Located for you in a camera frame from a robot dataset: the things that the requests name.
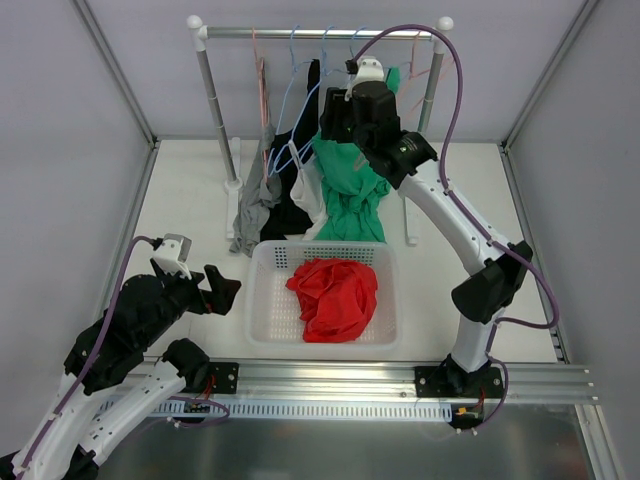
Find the pink wire hanger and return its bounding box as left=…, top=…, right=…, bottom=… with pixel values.
left=251, top=28, right=270, bottom=181
left=398, top=38, right=454, bottom=117

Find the green tank top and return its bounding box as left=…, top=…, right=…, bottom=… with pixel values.
left=312, top=66, right=401, bottom=244

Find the red tank top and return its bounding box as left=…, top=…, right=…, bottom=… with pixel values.
left=286, top=258, right=378, bottom=343

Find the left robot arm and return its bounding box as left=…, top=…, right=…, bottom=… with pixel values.
left=1, top=265, right=241, bottom=479

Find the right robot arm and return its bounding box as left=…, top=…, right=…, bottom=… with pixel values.
left=320, top=81, right=533, bottom=397

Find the white tank top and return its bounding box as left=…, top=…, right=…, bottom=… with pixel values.
left=287, top=140, right=328, bottom=240

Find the black tank top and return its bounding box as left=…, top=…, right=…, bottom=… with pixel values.
left=260, top=59, right=321, bottom=241

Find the grey tank top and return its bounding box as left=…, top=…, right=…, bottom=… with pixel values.
left=229, top=123, right=282, bottom=257

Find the white plastic basket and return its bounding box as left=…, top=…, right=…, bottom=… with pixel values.
left=245, top=240, right=402, bottom=358

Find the white and silver clothes rack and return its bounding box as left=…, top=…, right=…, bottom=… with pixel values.
left=187, top=15, right=445, bottom=241

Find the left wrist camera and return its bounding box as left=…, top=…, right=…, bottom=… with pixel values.
left=150, top=233, right=192, bottom=281

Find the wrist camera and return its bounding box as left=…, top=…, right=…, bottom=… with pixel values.
left=150, top=233, right=192, bottom=281
left=346, top=56, right=385, bottom=90

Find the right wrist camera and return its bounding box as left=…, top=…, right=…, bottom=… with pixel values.
left=346, top=56, right=385, bottom=90

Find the aluminium mounting rail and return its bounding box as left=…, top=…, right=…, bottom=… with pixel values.
left=129, top=355, right=599, bottom=404

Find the white slotted cable duct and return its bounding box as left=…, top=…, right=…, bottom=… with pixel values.
left=149, top=398, right=453, bottom=423

